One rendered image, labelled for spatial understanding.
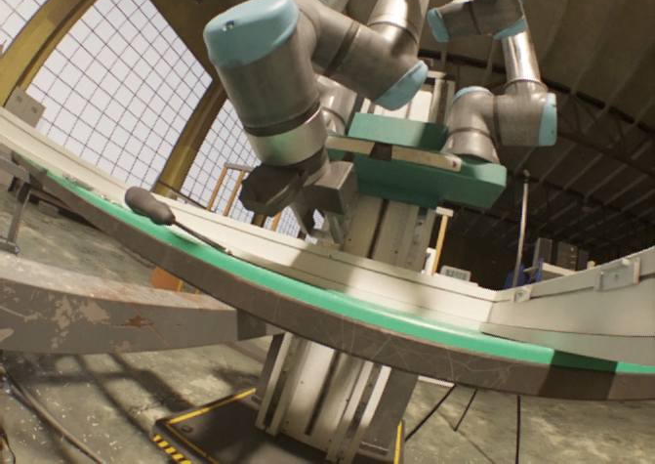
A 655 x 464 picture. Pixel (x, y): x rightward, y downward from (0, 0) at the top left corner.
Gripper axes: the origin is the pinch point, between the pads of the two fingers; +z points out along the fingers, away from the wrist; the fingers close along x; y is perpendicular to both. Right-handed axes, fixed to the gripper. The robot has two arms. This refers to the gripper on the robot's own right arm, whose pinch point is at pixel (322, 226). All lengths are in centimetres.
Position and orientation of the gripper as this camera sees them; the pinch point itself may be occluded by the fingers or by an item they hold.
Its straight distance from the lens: 45.6
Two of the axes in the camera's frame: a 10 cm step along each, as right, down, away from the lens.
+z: 2.0, 6.0, 7.8
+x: -8.8, -2.4, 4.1
